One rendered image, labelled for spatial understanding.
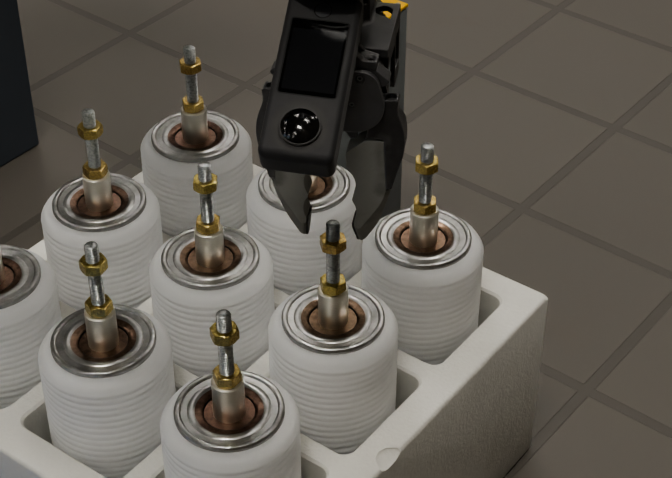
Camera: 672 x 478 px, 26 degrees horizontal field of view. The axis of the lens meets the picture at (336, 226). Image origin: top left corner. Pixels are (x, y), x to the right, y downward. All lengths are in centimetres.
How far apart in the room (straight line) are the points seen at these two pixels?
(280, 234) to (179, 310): 12
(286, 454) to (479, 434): 25
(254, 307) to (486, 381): 20
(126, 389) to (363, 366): 17
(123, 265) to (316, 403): 21
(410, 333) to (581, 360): 31
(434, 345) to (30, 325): 31
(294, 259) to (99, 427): 23
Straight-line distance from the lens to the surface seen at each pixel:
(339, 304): 105
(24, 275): 113
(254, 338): 113
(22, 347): 112
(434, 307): 113
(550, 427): 135
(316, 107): 87
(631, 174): 167
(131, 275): 119
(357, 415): 107
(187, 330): 112
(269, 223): 117
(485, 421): 120
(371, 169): 96
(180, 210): 125
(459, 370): 114
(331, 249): 102
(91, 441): 107
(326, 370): 104
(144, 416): 106
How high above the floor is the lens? 96
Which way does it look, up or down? 38 degrees down
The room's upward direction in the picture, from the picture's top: straight up
